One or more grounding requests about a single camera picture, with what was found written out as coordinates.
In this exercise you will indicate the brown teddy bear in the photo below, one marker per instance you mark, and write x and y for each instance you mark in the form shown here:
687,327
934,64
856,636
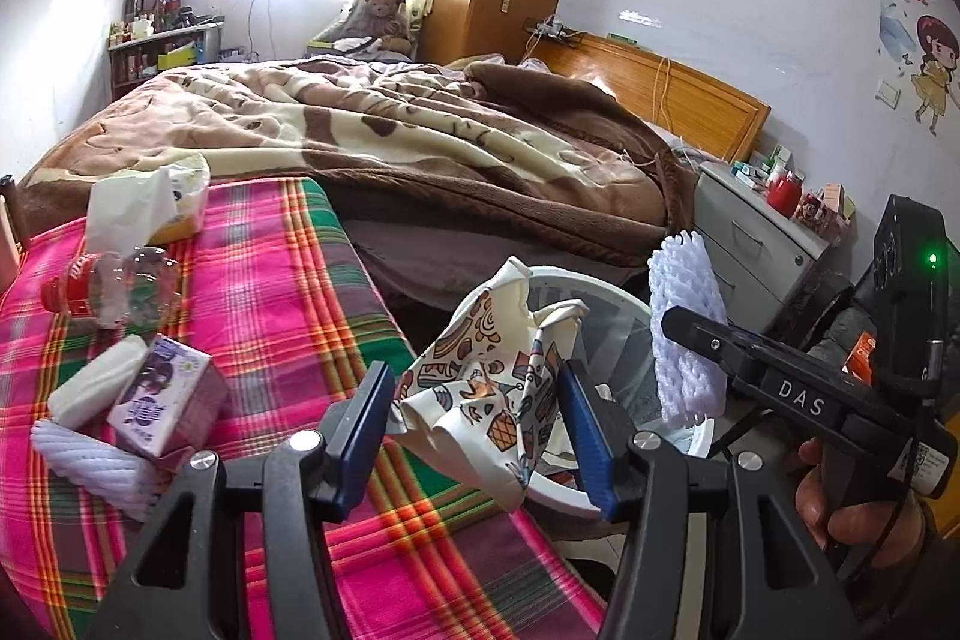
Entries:
385,23

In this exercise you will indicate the crushed clear plastic bottle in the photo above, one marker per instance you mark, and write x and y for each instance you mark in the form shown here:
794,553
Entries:
111,290

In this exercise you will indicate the right hand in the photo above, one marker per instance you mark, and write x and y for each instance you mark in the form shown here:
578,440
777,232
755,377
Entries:
857,525

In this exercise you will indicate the white tissue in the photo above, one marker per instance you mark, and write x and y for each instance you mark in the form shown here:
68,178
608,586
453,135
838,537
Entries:
97,386

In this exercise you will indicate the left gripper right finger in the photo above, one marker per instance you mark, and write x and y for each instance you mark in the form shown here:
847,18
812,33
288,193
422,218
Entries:
764,576

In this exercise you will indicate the girl wall sticker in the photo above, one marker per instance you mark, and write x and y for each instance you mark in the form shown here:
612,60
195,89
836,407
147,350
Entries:
933,82

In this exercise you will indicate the white foam fruit net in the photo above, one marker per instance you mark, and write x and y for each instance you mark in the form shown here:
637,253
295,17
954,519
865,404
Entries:
684,296

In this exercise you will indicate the power strip on headboard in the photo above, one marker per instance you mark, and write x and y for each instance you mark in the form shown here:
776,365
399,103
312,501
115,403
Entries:
550,29

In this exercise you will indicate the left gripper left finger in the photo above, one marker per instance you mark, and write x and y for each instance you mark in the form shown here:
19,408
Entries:
184,576

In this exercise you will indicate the pink brown thermos mug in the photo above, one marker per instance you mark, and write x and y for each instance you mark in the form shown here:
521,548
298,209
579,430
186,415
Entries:
11,228

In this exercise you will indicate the grey drawer nightstand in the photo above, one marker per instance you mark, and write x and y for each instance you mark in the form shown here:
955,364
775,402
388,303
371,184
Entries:
759,257

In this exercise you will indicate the black chair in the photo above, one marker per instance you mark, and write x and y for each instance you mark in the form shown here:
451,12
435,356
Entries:
827,316

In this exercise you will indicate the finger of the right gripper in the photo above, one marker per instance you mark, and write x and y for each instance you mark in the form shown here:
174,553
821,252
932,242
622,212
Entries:
783,377

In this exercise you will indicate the white round trash bin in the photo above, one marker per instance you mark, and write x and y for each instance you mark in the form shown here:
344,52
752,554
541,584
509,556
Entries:
615,346

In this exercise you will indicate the patterned paper wrapper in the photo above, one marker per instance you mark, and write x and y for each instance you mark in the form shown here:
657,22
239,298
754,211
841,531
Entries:
479,403

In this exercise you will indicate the red jar on nightstand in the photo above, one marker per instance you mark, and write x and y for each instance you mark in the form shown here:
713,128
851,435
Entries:
784,195

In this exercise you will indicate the tissue pack yellow white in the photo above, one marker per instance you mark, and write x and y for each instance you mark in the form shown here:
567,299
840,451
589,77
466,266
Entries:
135,208

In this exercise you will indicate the cluttered side shelf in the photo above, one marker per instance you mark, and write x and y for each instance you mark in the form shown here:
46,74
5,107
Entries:
137,52

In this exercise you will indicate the brown beige blanket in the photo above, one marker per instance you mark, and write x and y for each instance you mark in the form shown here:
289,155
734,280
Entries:
489,147

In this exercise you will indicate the purple drink carton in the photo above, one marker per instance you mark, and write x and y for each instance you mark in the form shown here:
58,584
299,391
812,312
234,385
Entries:
167,410

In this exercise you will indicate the wooden headboard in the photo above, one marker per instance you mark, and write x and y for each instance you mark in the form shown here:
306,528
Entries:
702,110

